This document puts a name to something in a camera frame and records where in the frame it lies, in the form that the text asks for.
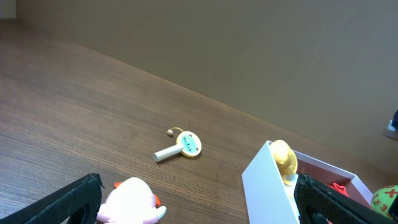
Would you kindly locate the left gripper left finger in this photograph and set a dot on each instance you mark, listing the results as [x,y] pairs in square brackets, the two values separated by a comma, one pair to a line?
[78,202]

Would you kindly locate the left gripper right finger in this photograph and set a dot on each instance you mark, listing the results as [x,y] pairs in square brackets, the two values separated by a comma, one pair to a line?
[318,203]

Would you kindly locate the red toy fire truck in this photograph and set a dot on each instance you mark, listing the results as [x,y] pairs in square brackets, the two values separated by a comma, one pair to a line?
[339,188]

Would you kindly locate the white plush duck toy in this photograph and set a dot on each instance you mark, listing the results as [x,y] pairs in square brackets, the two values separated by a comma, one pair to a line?
[287,164]

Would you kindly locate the green patterned ball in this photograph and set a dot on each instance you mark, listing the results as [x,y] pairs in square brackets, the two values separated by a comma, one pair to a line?
[384,201]

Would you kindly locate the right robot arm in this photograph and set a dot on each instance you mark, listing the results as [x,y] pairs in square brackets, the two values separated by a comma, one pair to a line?
[391,130]

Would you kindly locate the pink open cardboard box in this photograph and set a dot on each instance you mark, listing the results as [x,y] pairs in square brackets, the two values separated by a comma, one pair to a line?
[269,200]

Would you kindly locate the pink plush chick toy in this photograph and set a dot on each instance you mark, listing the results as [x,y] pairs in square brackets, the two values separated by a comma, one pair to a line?
[132,201]

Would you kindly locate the wooden rattle drum toy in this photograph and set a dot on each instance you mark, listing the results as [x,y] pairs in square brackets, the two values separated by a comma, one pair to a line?
[187,143]

